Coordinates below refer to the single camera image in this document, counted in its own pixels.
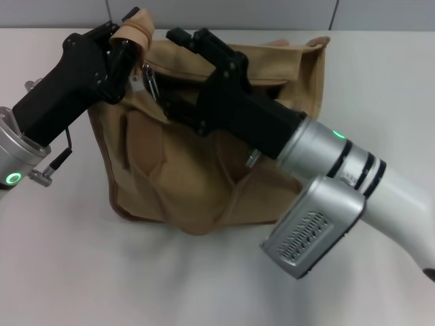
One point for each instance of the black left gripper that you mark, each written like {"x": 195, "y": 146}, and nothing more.
{"x": 68, "y": 88}

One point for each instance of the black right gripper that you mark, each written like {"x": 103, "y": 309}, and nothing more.
{"x": 244, "y": 115}

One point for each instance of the silver metal zipper pull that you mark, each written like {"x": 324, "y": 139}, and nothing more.
{"x": 152, "y": 83}

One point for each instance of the khaki fabric food bag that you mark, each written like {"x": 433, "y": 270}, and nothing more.
{"x": 176, "y": 176}

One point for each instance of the small silver metal tab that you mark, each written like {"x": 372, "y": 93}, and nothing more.
{"x": 136, "y": 84}

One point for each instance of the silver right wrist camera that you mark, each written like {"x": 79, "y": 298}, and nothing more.
{"x": 306, "y": 231}

